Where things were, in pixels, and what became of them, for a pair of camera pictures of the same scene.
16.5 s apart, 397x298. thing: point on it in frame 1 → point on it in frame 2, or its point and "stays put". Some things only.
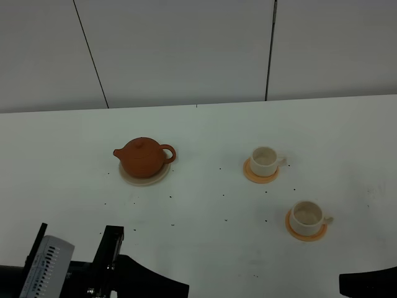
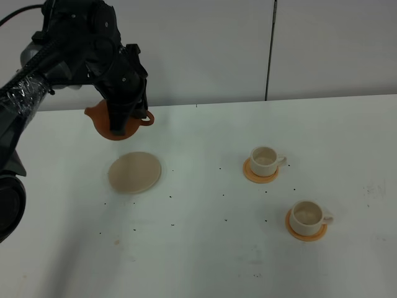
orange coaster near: (304, 238) stays put
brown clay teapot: (143, 157) → (99, 114)
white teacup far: (265, 162) stays put
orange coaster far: (248, 172) stays put
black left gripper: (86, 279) → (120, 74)
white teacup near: (307, 218) stays put
